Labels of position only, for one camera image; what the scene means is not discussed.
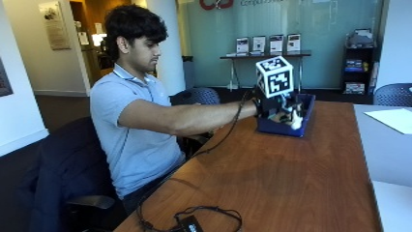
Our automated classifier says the black and white soft toy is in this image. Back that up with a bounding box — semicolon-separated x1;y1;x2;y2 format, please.
268;101;305;131

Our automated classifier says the blue plastic bin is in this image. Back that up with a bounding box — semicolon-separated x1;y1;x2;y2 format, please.
255;93;317;138

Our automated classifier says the white marker cube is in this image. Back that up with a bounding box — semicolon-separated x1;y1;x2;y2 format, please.
255;55;296;99

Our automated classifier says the narrow console table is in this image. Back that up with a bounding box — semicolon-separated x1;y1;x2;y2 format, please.
219;50;313;91

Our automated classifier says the framed brochure display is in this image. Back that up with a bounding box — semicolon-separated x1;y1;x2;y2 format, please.
251;35;268;54
285;33;303;53
269;34;284;53
235;37;249;54

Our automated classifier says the black magazine shelf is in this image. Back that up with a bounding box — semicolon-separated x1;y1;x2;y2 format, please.
341;28;377;96

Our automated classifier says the blue mesh chair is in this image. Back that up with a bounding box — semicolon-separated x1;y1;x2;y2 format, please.
168;87;221;106
372;82;412;107

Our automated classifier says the white paper sheet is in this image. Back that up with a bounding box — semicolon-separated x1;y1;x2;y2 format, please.
363;107;412;135

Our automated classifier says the the person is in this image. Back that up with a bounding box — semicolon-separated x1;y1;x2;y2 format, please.
89;3;259;214

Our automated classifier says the small black device box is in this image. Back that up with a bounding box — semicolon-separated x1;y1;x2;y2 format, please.
175;215;207;232

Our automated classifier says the dark jacket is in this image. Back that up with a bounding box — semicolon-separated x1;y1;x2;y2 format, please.
25;116;113;232

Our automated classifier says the dark office chair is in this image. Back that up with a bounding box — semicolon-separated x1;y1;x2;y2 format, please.
24;116;129;232

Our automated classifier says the black cable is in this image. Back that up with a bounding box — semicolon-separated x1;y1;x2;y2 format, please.
135;89;255;232

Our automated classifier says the wall poster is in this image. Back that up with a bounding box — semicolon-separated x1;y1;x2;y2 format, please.
37;1;72;51

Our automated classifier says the dark framed wall picture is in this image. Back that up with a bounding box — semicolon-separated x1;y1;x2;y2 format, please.
0;57;15;99

